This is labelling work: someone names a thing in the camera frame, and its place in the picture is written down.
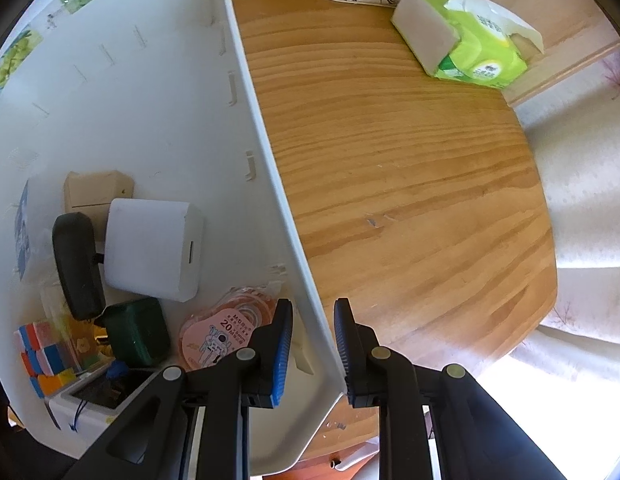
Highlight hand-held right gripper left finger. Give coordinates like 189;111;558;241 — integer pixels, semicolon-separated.
60;297;295;480

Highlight light wooden board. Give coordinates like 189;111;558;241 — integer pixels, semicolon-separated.
467;0;620;107

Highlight yellow transparent packet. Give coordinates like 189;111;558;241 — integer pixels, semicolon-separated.
42;290;116;376

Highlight colourful puzzle cube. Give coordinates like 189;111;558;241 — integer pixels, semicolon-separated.
12;321;78;400

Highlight white small box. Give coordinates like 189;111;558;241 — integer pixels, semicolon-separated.
47;365;158;433

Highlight black power adapter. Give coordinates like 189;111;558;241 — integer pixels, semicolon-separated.
51;212;108;322

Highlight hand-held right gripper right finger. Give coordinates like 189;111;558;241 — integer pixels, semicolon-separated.
333;297;568;480

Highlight white plastic storage bin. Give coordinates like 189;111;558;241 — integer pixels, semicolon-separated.
0;0;351;478

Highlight beige small box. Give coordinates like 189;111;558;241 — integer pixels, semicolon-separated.
64;170;136;226

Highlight white floral cloth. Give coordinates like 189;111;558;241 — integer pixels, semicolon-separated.
482;45;620;396

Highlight green tissue pack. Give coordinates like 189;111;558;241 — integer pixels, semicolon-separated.
391;0;545;90

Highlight white rounded plastic container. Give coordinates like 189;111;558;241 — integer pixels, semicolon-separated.
104;198;205;303

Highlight clear plastic box blue label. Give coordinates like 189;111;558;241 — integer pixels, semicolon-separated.
12;177;71;283

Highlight pink tape blister pack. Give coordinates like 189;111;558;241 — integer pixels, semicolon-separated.
177;285;283;373

